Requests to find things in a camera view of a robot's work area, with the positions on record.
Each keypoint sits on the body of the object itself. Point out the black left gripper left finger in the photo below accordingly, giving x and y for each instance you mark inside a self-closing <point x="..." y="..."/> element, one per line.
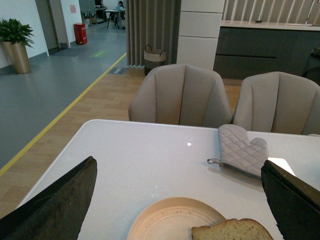
<point x="58" y="211"/>

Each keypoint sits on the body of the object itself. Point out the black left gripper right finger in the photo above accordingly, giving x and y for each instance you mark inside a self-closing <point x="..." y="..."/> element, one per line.
<point x="295" y="205"/>

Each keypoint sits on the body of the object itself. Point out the slice of bread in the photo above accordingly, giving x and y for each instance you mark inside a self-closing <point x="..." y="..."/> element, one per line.
<point x="232" y="229"/>

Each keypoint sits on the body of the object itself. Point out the grey quilted oven mitt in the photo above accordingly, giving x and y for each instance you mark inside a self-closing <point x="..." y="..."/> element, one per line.
<point x="238" y="154"/>

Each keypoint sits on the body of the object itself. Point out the beige chair right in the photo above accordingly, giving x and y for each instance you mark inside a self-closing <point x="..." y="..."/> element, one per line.
<point x="278" y="102"/>

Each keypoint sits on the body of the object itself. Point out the beige chair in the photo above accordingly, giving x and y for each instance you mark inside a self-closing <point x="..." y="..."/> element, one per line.
<point x="181" y="94"/>
<point x="278" y="102"/>

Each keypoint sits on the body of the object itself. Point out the beige round plate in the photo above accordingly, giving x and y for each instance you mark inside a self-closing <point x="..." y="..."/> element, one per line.
<point x="173" y="219"/>

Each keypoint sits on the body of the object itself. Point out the beige chair left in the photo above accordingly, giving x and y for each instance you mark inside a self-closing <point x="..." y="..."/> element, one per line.
<point x="181" y="94"/>

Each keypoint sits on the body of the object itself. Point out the gold plant pot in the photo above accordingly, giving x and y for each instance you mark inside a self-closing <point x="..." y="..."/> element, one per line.
<point x="18" y="56"/>

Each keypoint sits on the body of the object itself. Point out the dark grey kitchen counter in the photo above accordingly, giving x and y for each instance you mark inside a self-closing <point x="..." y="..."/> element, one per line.
<point x="247" y="48"/>

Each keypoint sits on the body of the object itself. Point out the red box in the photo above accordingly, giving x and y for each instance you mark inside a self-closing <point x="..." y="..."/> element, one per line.
<point x="80" y="33"/>

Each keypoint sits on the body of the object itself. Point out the green potted plant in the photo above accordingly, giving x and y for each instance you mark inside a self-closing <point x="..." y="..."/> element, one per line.
<point x="14" y="31"/>

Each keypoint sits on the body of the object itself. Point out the white pillar cabinet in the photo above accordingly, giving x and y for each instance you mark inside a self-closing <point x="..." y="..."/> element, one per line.
<point x="199" y="29"/>

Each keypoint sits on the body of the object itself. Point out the beige curtain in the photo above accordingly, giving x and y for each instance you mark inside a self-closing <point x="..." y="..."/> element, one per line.
<point x="151" y="22"/>

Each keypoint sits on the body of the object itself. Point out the woven basket with handles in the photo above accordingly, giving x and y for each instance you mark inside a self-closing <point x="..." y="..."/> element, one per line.
<point x="153" y="58"/>

